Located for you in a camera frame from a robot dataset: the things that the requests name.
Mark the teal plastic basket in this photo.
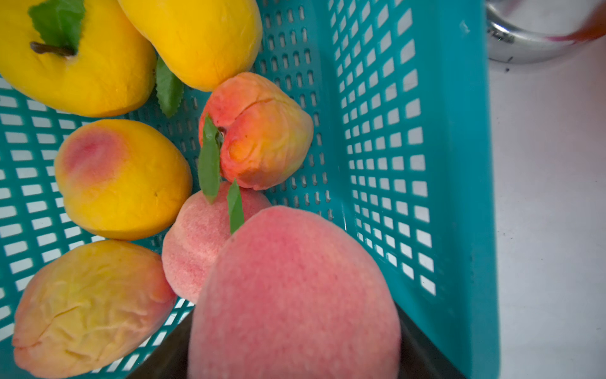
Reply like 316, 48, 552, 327
1, 1, 500, 378

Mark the pink peach bottom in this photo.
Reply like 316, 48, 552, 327
161, 178, 273, 305

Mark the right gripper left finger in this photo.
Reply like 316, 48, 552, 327
126, 313, 193, 379

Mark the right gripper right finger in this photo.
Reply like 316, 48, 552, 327
395, 305, 466, 379

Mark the orange red peach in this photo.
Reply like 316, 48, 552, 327
198, 72, 314, 202

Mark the pink peach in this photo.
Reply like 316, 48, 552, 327
161, 178, 273, 305
187, 206, 401, 378

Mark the metal cup drying rack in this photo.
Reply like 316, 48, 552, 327
484, 0, 606, 65

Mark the yellow red peach top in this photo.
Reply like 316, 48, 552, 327
55, 119, 193, 241

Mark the yellow peach red spot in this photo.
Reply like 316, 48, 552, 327
119, 1, 263, 117

